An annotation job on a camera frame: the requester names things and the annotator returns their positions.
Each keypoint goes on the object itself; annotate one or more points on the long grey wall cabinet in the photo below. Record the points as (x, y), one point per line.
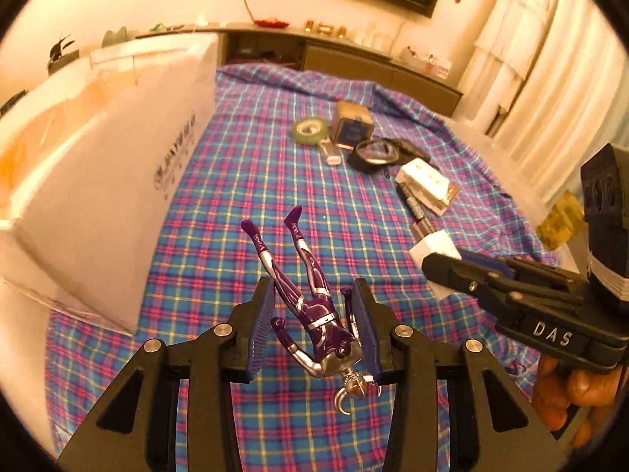
(344, 59)

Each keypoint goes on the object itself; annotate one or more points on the green tape roll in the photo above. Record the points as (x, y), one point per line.
(299, 133)

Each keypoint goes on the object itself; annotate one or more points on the white tiered cloth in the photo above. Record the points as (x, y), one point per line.
(506, 49)

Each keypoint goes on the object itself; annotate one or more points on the white printed card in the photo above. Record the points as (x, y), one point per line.
(438, 66)

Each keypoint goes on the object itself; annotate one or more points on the white curtain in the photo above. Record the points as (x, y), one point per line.
(565, 108)

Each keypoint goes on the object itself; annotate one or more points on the black framed glasses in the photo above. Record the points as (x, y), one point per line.
(355, 160)

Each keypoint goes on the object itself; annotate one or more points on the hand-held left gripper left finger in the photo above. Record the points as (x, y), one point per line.
(263, 334)

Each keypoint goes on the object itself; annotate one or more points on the small white stick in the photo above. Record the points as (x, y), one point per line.
(333, 157)

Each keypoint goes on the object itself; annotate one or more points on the small green item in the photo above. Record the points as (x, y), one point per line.
(164, 26)

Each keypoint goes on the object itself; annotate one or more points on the white foam box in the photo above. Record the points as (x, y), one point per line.
(98, 196)

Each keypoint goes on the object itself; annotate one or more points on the blue pink plaid blanket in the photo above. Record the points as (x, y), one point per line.
(236, 182)

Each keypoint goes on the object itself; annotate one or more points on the white paper block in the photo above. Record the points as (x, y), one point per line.
(437, 246)

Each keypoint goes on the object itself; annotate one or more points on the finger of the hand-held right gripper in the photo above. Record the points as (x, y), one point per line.
(452, 273)
(540, 275)

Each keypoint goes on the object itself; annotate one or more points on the black silver pen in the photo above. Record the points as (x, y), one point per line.
(410, 201)

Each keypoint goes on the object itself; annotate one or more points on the yellow plastic item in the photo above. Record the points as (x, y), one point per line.
(560, 221)

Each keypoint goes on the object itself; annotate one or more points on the dark ribbed small object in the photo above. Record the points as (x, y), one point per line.
(422, 232)

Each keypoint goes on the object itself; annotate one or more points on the person's right hand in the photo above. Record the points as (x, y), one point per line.
(585, 388)

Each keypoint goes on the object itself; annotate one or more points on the small white carton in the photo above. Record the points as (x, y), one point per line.
(422, 179)

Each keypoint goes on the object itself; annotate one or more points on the small brown box blue label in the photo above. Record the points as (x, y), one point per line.
(351, 130)

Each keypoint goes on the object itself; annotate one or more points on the red bowl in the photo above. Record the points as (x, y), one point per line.
(270, 23)

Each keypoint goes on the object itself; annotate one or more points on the purple silver action figure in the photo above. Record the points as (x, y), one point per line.
(319, 324)

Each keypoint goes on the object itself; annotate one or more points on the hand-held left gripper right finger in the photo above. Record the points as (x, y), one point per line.
(366, 334)

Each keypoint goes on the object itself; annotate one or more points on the cluster of clear bottles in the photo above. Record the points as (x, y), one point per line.
(371, 34)

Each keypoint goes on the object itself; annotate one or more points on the grey bin with dark plant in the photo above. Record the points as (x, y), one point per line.
(61, 56)

